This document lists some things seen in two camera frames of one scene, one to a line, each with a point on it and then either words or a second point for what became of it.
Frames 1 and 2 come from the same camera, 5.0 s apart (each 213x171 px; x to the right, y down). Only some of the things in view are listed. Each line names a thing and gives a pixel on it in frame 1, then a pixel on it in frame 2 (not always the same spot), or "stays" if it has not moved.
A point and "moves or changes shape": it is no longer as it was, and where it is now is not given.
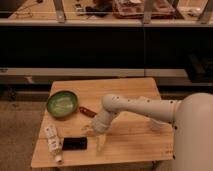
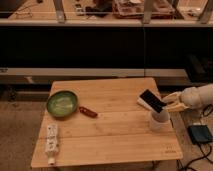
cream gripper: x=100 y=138 to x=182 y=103
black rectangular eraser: x=74 y=143 moves or changes shape
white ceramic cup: x=159 y=125 stays
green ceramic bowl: x=63 y=103 stays
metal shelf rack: x=43 y=40 stays
